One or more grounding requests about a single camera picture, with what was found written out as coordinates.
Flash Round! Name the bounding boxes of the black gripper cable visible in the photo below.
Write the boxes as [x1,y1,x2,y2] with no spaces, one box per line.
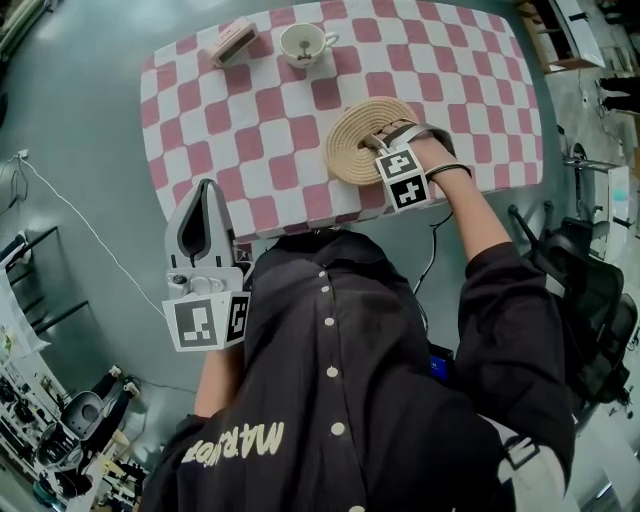
[411,127,474,297]

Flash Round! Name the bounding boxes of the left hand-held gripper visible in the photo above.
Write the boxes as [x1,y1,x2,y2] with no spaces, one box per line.
[161,178,253,354]

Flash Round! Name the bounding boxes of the blue device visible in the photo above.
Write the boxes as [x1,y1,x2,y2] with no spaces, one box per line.
[428,344,456,382]

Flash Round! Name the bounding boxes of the pink checkered tablecloth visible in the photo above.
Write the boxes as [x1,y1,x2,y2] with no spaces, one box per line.
[139,0,546,245]

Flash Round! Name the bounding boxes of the round woven straw basket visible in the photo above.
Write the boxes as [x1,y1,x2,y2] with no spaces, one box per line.
[325,96,427,187]

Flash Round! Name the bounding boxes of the wooden table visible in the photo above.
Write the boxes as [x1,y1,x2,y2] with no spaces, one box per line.
[516,0,602,77]

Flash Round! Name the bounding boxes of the small pink box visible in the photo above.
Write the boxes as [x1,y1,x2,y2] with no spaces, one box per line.
[200,15,260,68]

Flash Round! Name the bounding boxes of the white cup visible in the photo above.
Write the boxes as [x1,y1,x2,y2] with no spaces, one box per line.
[278,21,341,69]

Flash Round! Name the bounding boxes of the person's black buttoned shirt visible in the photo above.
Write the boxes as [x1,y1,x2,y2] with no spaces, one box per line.
[141,226,577,512]

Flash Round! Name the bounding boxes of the white side cabinet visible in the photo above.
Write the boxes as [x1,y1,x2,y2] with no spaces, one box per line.
[606,164,637,262]

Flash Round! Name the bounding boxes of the black metal rack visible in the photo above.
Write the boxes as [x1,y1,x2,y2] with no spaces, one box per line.
[0,226,92,337]

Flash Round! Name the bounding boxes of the white floor cable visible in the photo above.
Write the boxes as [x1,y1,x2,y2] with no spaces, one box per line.
[13,149,167,319]

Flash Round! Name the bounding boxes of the black office chair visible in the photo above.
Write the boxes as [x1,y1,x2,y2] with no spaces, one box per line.
[509,199,640,407]

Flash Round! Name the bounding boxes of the person's right forearm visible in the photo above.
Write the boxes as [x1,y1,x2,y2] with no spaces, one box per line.
[426,166,517,274]

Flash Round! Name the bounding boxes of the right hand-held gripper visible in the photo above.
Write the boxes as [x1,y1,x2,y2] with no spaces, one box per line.
[360,119,437,214]

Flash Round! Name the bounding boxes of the person's left forearm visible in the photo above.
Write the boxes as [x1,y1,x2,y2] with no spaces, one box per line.
[193,343,252,420]

